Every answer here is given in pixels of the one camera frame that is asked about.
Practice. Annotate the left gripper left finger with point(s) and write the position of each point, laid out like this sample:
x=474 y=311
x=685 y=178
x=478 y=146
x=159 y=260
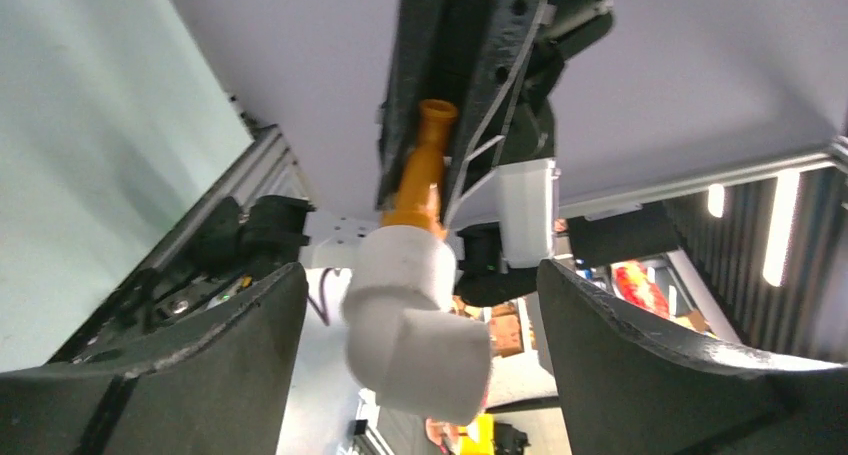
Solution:
x=214 y=383

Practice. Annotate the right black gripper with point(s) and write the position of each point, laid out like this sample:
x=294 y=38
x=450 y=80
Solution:
x=464 y=51

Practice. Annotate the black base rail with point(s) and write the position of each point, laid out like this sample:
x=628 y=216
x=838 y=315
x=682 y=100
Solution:
x=230 y=247

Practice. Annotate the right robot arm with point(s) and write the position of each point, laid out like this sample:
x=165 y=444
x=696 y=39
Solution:
x=517 y=153

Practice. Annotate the orange water faucet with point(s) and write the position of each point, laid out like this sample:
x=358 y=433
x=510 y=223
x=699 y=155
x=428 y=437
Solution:
x=418 y=201

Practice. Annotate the white pipe elbow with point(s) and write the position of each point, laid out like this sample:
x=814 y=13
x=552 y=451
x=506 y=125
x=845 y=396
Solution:
x=403 y=342

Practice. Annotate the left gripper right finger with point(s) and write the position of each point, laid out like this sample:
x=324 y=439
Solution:
x=631 y=382

